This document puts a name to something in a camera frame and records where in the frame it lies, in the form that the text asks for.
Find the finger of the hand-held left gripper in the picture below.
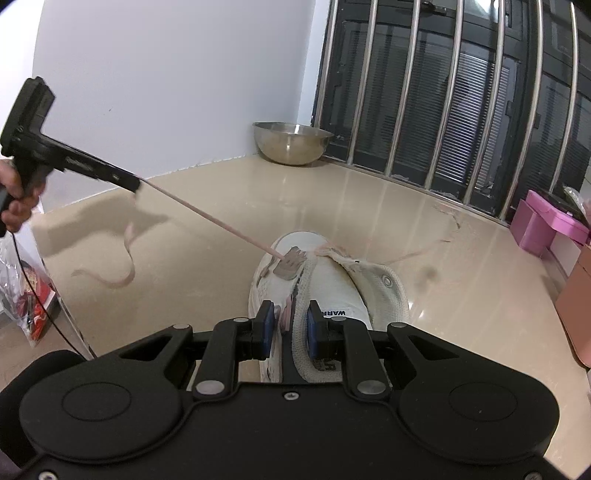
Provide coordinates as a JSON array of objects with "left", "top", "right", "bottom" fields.
[{"left": 67, "top": 154, "right": 141, "bottom": 192}]

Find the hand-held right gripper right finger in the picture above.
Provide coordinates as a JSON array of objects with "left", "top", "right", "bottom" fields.
[{"left": 307, "top": 300, "right": 462, "bottom": 398}]

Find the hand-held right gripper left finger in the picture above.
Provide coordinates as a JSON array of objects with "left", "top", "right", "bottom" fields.
[{"left": 108, "top": 300, "right": 278, "bottom": 400}]

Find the white sneaker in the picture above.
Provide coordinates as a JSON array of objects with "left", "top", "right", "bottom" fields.
[{"left": 248, "top": 232, "right": 411, "bottom": 384}]

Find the pink shoelace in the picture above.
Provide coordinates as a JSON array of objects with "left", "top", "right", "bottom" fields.
[{"left": 71, "top": 179, "right": 462, "bottom": 333}]

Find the person's left hand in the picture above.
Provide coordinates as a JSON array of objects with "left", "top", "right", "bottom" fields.
[{"left": 0, "top": 160, "right": 43, "bottom": 236}]

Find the clear plastic bag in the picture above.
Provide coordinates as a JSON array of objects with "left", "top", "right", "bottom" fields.
[{"left": 0, "top": 235, "right": 61, "bottom": 347}]

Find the stainless steel bowl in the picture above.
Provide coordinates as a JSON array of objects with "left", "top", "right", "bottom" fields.
[{"left": 252, "top": 121, "right": 334, "bottom": 166}]

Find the small pink box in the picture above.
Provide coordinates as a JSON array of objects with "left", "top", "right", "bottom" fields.
[{"left": 512, "top": 199, "right": 555, "bottom": 256}]

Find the dark window with blinds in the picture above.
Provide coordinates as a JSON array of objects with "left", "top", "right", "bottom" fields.
[{"left": 318, "top": 0, "right": 591, "bottom": 222}]

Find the pale white box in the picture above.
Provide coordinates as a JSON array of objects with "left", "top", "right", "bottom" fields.
[{"left": 547, "top": 231, "right": 585, "bottom": 280}]

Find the brown cardboard box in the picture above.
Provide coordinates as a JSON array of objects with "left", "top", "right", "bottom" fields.
[{"left": 555, "top": 244, "right": 591, "bottom": 368}]

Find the flat pink box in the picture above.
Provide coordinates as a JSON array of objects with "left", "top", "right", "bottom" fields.
[{"left": 526, "top": 190, "right": 591, "bottom": 243}]

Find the black packet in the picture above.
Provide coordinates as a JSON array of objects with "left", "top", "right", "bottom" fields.
[{"left": 545, "top": 184, "right": 591, "bottom": 227}]

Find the metal window railing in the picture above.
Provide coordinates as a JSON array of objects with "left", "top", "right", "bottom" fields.
[{"left": 314, "top": 0, "right": 591, "bottom": 227}]

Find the black cable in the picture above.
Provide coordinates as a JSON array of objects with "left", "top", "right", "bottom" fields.
[{"left": 11, "top": 233, "right": 98, "bottom": 361}]

